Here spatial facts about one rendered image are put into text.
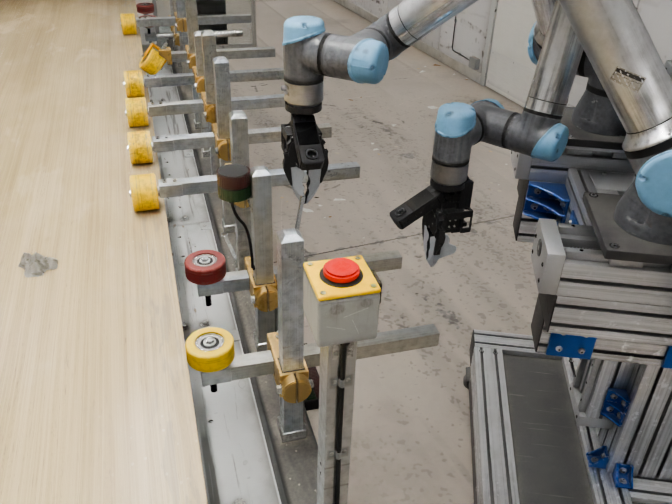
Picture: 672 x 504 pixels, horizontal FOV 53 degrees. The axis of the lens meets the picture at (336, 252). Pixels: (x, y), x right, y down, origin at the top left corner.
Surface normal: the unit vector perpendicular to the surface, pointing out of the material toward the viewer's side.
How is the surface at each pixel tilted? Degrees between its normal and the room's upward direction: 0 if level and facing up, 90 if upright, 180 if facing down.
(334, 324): 90
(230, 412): 0
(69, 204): 0
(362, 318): 90
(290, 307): 90
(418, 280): 0
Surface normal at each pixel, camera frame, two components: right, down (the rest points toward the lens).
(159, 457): 0.03, -0.84
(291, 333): 0.27, 0.52
